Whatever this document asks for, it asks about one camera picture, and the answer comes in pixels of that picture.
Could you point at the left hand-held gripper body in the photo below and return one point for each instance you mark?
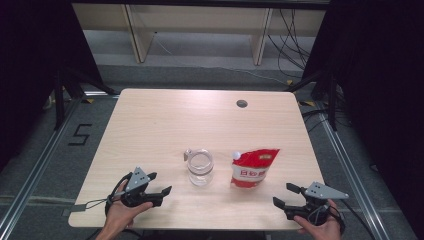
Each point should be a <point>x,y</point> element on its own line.
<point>137,178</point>

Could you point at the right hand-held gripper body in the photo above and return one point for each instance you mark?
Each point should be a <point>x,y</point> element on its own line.
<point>321,191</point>

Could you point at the red and white sugar pouch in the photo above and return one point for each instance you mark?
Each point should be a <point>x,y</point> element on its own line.
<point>251,168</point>

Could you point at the clear glass jar with lid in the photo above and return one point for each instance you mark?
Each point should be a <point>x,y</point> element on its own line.
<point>200,168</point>

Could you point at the person's right hand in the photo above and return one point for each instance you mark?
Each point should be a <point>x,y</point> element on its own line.
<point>325,231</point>

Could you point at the person's left hand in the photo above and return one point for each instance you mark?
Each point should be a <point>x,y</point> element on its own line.
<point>118,215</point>

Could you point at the gray tape strip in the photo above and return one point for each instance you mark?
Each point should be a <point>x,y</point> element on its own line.
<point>75,209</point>

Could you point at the black metal stand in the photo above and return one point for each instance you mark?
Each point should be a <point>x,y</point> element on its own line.
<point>59,100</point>
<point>332,103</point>

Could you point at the gray round table grommet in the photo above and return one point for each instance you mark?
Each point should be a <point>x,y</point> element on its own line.
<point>242,103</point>

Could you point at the black curtain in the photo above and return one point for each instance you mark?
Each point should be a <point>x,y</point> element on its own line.
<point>30,66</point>
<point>383,83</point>

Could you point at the beige wooden shelf unit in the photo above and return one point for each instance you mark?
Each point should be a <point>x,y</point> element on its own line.
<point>200,16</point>

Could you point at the aluminium floor rail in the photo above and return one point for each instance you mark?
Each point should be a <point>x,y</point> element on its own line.
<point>346,166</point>
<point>36,170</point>

